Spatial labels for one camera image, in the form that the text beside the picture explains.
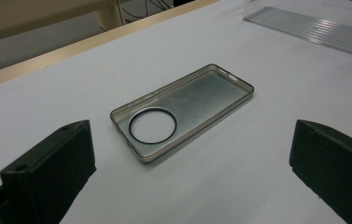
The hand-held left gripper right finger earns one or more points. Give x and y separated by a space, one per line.
332 168

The beige wooden desk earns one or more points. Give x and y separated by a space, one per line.
24 18

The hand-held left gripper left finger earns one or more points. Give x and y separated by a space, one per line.
46 174

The clear plastic slotted rack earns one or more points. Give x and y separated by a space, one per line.
320 29

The white table mat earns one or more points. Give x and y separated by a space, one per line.
71 93

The clear grey phone case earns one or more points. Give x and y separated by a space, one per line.
201 96

